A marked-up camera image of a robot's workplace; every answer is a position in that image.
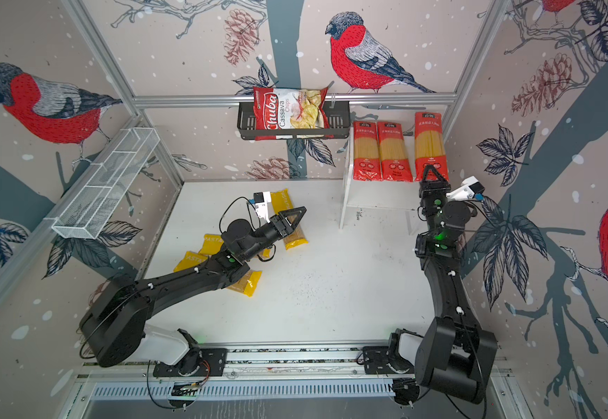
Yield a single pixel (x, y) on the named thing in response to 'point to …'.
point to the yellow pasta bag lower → (246, 284)
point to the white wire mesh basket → (95, 199)
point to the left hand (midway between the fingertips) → (303, 214)
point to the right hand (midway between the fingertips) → (417, 166)
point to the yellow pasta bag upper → (211, 243)
